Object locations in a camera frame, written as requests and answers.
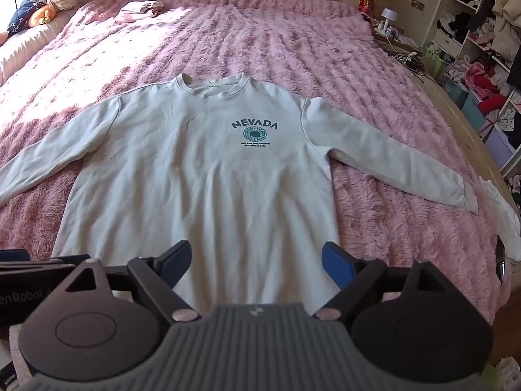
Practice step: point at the blue storage bin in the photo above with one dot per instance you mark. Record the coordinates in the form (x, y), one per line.
(468, 106)

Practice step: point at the green storage bin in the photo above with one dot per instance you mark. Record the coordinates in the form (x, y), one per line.
(436, 63)

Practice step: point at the white printed sweatshirt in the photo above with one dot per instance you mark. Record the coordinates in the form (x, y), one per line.
(211, 179)

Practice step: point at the cream padded cushion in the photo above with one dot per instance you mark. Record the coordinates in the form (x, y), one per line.
(28, 47)

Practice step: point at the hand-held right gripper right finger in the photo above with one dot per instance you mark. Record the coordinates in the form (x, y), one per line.
(337, 261)

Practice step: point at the orange plush toy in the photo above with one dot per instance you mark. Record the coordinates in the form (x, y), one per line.
(42, 15)

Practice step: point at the white wardrobe shelf unit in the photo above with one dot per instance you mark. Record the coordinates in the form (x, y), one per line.
(460, 4)

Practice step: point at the bedside table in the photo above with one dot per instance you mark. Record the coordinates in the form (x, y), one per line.
(397, 37)

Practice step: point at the red clothes pile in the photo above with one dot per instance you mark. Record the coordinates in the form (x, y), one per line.
(486, 89)

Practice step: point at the navy patterned pillow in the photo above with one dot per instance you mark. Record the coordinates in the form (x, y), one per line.
(20, 12)

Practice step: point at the red snack bag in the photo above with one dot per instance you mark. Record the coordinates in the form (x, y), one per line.
(365, 3)

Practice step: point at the small white folded garment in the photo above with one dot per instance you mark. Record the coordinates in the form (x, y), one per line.
(136, 10)

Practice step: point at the white table lamp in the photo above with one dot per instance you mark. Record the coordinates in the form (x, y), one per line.
(388, 15)

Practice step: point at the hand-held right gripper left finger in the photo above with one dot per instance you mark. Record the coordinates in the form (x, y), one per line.
(179, 257)

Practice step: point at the wall socket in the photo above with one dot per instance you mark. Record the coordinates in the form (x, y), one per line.
(418, 5)

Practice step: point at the pink fluffy blanket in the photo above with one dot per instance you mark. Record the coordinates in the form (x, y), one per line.
(285, 44)

